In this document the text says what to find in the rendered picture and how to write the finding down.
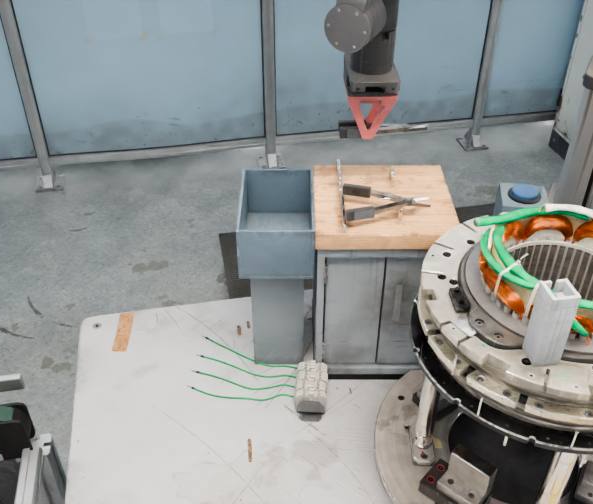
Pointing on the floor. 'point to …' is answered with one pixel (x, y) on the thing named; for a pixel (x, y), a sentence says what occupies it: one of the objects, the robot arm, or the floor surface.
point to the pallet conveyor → (11, 441)
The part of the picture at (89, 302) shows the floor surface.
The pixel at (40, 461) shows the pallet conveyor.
